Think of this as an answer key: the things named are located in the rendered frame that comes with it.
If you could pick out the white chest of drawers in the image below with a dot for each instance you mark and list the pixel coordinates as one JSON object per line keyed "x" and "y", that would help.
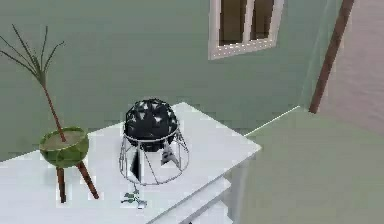
{"x": 206, "y": 156}

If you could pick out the houseplant in green pot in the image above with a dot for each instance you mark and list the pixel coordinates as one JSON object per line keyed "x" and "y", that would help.
{"x": 65, "y": 150}

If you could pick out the brown door frame post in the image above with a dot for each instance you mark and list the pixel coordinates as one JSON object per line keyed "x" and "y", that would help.
{"x": 330, "y": 56}

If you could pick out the white framed window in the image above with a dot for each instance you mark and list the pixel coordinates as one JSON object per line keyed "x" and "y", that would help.
{"x": 245, "y": 26}

